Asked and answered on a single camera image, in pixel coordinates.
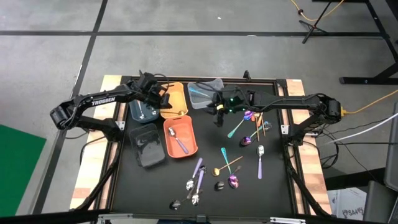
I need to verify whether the dark grey case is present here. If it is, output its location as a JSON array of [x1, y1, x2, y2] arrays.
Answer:
[[362, 102, 398, 224]]

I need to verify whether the orange plastic bin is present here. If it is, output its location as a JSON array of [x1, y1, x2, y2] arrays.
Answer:
[[163, 114, 199, 159]]

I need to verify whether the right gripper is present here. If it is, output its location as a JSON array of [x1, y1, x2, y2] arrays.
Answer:
[[208, 85, 251, 128]]

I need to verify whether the black cable conduit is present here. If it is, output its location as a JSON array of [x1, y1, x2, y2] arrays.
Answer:
[[285, 144, 331, 217], [74, 138, 123, 212]]

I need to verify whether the black metal frame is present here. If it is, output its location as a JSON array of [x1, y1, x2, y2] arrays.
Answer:
[[338, 0, 398, 85]]

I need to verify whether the clear plastic bin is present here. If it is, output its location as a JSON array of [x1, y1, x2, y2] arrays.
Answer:
[[187, 78, 224, 110]]

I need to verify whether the black cable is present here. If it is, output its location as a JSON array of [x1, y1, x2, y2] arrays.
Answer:
[[310, 116, 398, 170]]

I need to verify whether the yellow plastic bin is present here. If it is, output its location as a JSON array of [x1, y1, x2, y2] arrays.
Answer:
[[159, 82, 190, 120]]

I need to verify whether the blue-grey plastic bin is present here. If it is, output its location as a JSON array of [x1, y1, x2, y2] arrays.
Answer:
[[129, 98, 161, 124]]

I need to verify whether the gold spoon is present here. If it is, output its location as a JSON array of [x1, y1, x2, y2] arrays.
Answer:
[[259, 112, 266, 138], [252, 112, 261, 142], [211, 155, 244, 177]]

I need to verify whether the smoked transparent plastic bin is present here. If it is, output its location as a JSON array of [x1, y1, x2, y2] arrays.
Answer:
[[129, 123, 166, 168]]

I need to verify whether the green mat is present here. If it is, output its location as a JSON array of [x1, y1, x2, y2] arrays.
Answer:
[[0, 124, 47, 218]]

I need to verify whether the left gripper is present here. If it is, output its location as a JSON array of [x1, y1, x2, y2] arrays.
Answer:
[[133, 72, 172, 111]]

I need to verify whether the yellow extension cable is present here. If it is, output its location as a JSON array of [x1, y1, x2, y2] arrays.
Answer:
[[340, 89, 398, 118], [290, 0, 346, 22]]

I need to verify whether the white cable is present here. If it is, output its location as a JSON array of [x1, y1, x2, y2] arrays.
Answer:
[[325, 112, 398, 144]]

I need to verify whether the white cardboard box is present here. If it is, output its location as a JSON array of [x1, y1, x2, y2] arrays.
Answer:
[[328, 187, 368, 222]]

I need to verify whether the black tripod stand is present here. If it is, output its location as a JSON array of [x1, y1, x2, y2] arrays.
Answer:
[[298, 0, 334, 44]]

